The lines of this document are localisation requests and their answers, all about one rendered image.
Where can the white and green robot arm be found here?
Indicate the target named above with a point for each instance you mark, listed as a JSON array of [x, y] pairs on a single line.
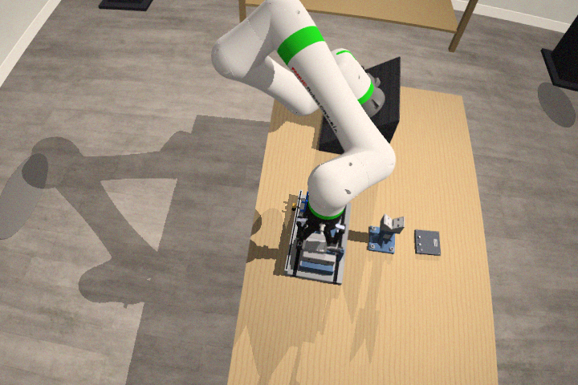
[[332, 81]]

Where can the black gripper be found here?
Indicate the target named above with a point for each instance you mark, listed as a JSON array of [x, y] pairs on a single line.
[[311, 229]]

